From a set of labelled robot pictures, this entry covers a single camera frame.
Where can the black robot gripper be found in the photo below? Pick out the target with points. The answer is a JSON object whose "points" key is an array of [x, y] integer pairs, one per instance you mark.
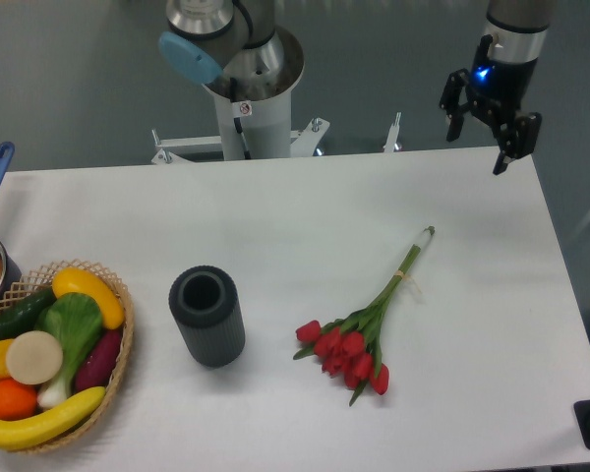
{"points": [[492, 92]]}

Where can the red tulip flower bouquet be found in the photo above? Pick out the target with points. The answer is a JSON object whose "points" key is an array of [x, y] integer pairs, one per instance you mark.
{"points": [[351, 347]]}

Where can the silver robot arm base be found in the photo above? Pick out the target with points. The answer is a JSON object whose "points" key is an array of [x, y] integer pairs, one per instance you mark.
{"points": [[240, 55]]}

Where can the dark grey ribbed vase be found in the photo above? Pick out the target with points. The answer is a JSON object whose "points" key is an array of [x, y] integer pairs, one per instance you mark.
{"points": [[204, 303]]}

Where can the green bok choy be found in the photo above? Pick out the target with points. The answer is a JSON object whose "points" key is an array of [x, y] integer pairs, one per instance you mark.
{"points": [[75, 321]]}

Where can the purple sweet potato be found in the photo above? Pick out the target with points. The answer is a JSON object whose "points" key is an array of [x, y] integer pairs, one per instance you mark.
{"points": [[97, 368]]}

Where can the woven wicker basket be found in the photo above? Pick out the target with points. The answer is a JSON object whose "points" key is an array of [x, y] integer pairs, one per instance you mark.
{"points": [[41, 278]]}

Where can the dark green cucumber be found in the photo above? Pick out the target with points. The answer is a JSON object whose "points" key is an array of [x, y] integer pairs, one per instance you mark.
{"points": [[23, 316]]}

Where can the beige round disc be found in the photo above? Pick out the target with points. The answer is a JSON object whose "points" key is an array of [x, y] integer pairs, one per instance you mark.
{"points": [[34, 357]]}

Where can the orange fruit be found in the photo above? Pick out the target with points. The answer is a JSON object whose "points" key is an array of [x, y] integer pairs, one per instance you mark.
{"points": [[17, 400]]}

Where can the yellow banana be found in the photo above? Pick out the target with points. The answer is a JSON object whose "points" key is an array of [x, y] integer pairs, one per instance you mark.
{"points": [[46, 426]]}

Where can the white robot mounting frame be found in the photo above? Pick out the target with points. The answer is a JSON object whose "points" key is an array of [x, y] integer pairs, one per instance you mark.
{"points": [[271, 142]]}

